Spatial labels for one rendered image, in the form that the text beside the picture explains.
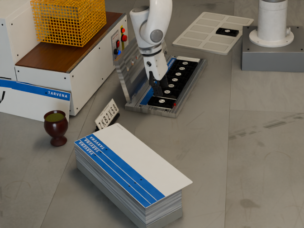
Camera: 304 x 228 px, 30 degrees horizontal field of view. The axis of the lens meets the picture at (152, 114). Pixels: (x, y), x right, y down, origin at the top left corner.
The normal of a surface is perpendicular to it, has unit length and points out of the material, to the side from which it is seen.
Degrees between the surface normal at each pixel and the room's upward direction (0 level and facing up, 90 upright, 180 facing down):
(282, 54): 90
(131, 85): 77
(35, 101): 69
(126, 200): 90
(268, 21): 90
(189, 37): 0
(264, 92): 0
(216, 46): 0
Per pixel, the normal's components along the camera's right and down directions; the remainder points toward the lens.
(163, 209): 0.59, 0.42
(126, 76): 0.90, -0.04
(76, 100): 0.94, 0.15
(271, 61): -0.14, 0.54
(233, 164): -0.04, -0.84
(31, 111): -0.39, 0.18
